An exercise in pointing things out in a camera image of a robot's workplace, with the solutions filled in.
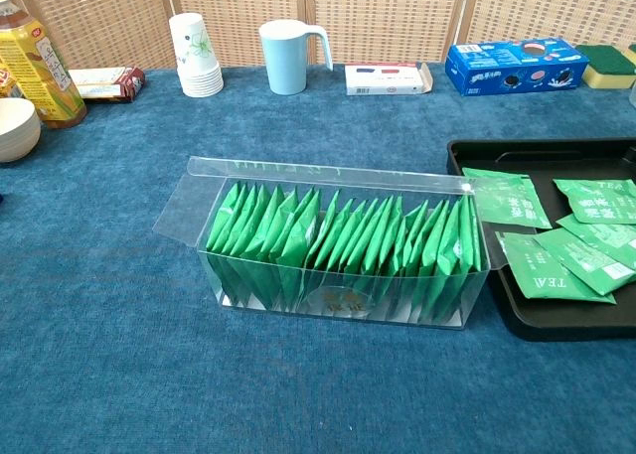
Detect black plastic tray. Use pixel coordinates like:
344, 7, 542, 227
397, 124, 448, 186
445, 137, 636, 343

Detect woven rattan screen panel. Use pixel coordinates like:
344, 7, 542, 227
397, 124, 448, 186
305, 0, 473, 66
166, 0, 314, 68
0, 0, 173, 73
461, 0, 636, 48

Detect blue carpet table cloth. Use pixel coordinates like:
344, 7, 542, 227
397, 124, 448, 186
0, 61, 636, 454

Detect brown white biscuit pack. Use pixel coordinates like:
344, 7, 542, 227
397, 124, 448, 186
68, 66, 147, 102

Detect light blue handled mug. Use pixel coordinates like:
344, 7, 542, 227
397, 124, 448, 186
258, 19, 334, 96

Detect blue cookie box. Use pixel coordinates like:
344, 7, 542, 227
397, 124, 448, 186
444, 37, 591, 97

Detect yellow drink bottle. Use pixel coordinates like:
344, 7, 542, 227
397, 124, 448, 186
0, 0, 88, 130

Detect stack of white paper cups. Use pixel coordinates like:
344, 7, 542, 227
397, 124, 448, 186
168, 12, 225, 99

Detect clear plastic box with packets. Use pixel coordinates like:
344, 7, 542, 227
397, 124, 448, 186
151, 155, 493, 331

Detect yellow snack packet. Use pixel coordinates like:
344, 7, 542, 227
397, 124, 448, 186
0, 59, 22, 100

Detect white box red blue print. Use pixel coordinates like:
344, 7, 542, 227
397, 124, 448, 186
344, 61, 434, 96

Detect beige bowl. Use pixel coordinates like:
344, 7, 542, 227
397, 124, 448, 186
0, 97, 43, 164

